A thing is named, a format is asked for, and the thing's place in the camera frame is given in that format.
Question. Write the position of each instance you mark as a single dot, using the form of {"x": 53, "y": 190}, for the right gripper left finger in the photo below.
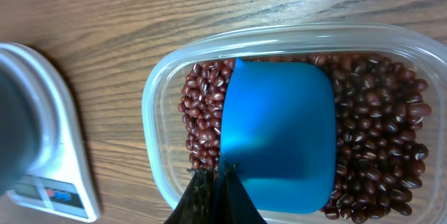
{"x": 195, "y": 204}

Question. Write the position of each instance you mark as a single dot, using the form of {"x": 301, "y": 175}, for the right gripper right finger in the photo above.
{"x": 242, "y": 209}

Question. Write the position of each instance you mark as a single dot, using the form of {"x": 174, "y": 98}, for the blue plastic measuring scoop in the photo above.
{"x": 279, "y": 126}

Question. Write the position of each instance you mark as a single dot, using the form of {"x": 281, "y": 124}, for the white digital kitchen scale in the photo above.
{"x": 59, "y": 181}

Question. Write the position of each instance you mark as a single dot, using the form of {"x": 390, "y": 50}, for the blue metal bowl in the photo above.
{"x": 19, "y": 131}

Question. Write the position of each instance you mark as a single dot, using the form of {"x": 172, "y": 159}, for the clear plastic food container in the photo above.
{"x": 165, "y": 133}

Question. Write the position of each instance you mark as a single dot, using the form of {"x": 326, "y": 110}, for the red adzuki beans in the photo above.
{"x": 379, "y": 109}

